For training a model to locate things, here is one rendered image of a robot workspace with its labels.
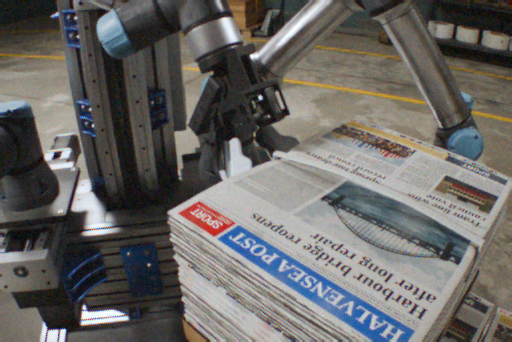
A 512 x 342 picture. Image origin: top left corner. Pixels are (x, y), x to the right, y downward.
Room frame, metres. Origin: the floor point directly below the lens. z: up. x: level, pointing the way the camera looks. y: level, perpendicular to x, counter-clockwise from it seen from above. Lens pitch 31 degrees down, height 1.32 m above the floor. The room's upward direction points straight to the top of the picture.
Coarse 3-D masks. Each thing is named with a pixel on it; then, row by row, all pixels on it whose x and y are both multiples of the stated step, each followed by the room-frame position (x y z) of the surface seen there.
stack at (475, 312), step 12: (468, 300) 0.42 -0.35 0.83; (480, 300) 0.41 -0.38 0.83; (468, 312) 0.39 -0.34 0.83; (480, 312) 0.39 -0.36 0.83; (504, 312) 0.39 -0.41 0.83; (456, 324) 0.37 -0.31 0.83; (468, 324) 0.37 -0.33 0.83; (480, 324) 0.36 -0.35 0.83; (492, 324) 0.36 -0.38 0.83; (504, 324) 0.36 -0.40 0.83; (444, 336) 0.35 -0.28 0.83; (456, 336) 0.35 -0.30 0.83; (468, 336) 0.34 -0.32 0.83; (480, 336) 0.38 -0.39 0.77; (492, 336) 0.34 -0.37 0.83; (504, 336) 0.34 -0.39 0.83
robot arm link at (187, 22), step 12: (168, 0) 0.57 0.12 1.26; (180, 0) 0.57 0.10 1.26; (192, 0) 0.56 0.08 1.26; (204, 0) 0.56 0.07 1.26; (216, 0) 0.57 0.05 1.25; (168, 12) 0.57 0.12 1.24; (180, 12) 0.57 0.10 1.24; (192, 12) 0.56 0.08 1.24; (204, 12) 0.56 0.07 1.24; (216, 12) 0.56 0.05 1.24; (228, 12) 0.58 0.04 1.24; (180, 24) 0.58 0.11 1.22; (192, 24) 0.56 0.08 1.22
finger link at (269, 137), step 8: (264, 128) 0.56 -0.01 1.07; (272, 128) 0.55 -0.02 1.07; (256, 136) 0.56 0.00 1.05; (264, 136) 0.56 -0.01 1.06; (272, 136) 0.56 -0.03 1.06; (280, 136) 0.55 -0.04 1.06; (288, 136) 0.54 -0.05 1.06; (264, 144) 0.55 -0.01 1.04; (272, 144) 0.56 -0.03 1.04; (280, 144) 0.55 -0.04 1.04; (288, 144) 0.55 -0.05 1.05; (296, 144) 0.54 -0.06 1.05; (272, 152) 0.56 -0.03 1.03
